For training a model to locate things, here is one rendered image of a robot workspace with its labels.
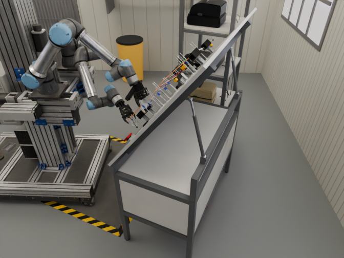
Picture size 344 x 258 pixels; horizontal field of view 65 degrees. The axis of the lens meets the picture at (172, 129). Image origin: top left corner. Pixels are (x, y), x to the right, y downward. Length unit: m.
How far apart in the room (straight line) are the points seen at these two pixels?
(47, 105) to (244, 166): 2.11
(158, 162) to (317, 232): 1.59
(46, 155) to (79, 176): 0.37
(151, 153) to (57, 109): 0.80
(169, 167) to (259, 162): 1.58
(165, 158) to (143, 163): 0.17
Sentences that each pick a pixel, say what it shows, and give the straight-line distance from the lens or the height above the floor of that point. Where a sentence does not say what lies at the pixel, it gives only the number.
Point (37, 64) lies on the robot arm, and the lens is 2.00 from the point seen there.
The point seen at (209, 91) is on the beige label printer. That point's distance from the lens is 2.78.
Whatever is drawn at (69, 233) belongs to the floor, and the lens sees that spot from 2.70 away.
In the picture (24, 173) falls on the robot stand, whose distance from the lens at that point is 3.08.
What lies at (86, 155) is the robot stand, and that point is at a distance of 3.04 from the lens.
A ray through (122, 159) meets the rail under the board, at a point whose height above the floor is 0.85.
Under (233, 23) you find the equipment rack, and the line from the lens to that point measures 2.40.
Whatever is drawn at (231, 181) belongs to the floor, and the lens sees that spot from 2.99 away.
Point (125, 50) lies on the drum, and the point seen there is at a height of 0.58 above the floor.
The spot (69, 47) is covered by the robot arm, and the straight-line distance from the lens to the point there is 2.58.
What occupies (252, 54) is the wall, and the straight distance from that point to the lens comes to 5.23.
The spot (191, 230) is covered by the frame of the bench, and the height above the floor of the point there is 0.51.
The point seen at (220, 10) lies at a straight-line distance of 2.50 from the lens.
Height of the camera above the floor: 2.15
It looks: 36 degrees down
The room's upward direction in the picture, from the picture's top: straight up
